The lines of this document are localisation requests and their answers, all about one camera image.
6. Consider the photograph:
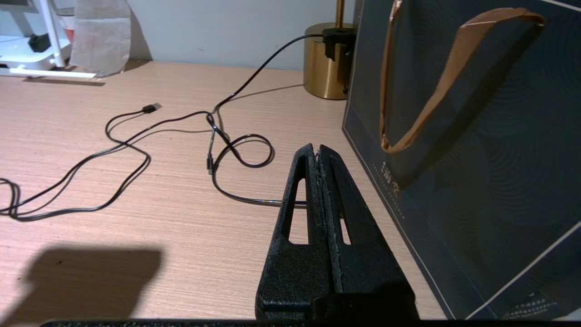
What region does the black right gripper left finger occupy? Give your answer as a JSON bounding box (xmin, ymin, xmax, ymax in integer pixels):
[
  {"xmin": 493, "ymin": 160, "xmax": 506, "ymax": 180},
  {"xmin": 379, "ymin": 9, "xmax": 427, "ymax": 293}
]
[{"xmin": 255, "ymin": 144, "xmax": 337, "ymax": 321}]

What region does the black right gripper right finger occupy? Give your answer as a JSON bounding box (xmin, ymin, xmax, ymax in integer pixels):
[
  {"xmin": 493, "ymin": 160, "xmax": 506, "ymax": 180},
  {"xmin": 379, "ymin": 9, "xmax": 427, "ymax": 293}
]
[{"xmin": 318, "ymin": 144, "xmax": 419, "ymax": 321}]

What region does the white router with antennas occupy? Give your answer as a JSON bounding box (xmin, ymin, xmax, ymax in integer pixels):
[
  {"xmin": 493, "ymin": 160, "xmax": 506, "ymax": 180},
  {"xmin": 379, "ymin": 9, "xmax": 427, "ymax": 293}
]
[{"xmin": 0, "ymin": 0, "xmax": 98, "ymax": 80}]

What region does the brass desk lamp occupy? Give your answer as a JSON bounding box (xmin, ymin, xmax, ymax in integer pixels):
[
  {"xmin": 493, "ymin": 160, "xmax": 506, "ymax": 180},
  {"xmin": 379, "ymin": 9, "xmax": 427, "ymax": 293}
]
[{"xmin": 303, "ymin": 0, "xmax": 359, "ymax": 100}]

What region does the clear bottle red label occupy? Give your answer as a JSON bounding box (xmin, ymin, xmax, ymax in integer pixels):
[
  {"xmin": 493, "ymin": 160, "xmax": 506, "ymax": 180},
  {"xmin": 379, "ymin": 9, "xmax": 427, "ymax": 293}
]
[{"xmin": 55, "ymin": 5, "xmax": 76, "ymax": 43}]

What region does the black clip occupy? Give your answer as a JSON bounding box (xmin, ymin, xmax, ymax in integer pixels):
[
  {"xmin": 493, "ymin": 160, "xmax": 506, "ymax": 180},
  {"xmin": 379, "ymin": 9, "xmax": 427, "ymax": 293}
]
[{"xmin": 28, "ymin": 33, "xmax": 52, "ymax": 53}]

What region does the black lamp power cord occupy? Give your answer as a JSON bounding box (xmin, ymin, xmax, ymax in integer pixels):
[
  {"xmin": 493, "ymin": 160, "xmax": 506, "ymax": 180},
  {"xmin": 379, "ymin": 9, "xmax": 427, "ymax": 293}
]
[{"xmin": 211, "ymin": 34, "xmax": 325, "ymax": 208}]

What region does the black gift bag gold handle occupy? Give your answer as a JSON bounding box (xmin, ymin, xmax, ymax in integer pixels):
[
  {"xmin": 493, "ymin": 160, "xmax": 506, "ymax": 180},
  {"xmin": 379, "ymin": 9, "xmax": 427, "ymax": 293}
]
[{"xmin": 341, "ymin": 0, "xmax": 581, "ymax": 321}]

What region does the black usb cable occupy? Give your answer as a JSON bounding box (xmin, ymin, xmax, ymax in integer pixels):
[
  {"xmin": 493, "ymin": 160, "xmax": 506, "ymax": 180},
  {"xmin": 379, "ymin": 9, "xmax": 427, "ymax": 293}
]
[{"xmin": 0, "ymin": 103, "xmax": 218, "ymax": 222}]

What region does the black lamp switch box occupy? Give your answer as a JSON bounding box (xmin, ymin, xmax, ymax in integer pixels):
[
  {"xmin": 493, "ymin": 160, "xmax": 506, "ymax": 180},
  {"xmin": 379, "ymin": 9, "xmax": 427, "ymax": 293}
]
[{"xmin": 322, "ymin": 27, "xmax": 359, "ymax": 61}]

